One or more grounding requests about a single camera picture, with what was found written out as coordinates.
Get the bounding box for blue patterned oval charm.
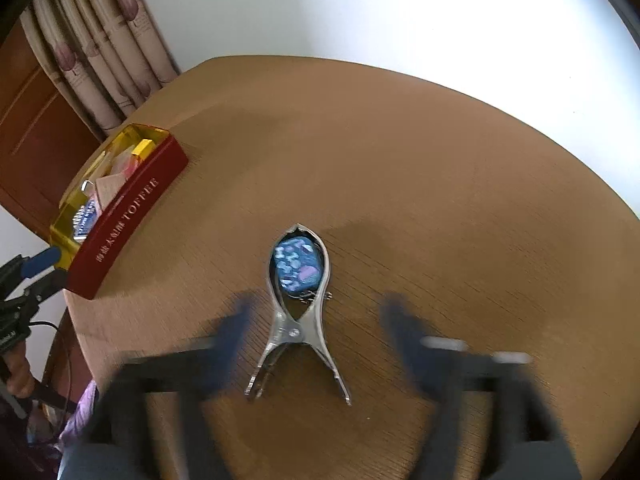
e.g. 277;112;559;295
272;237;321;293

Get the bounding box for brown wooden door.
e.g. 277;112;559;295
0;25;108;236

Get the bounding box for red tin box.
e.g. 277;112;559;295
48;123;190;301

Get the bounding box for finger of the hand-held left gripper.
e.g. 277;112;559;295
0;246;64;286
20;269;69;307

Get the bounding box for clear box with blue-red label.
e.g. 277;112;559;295
74;200;101;236

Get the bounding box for beige patterned curtain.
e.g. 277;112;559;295
20;0;182;136

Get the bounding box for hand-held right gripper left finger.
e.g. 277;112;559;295
90;294;257;480

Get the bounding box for black cable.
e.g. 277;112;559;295
27;320;77;413

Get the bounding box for purple cloth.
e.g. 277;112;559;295
59;380;101;453

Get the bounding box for person's left hand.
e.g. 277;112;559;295
0;347;37;398

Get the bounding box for silver metal clamp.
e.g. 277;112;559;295
244;221;352;407

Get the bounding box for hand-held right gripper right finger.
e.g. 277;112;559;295
379;292;583;480

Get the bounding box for person's grey trousers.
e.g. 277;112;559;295
57;435;168;480

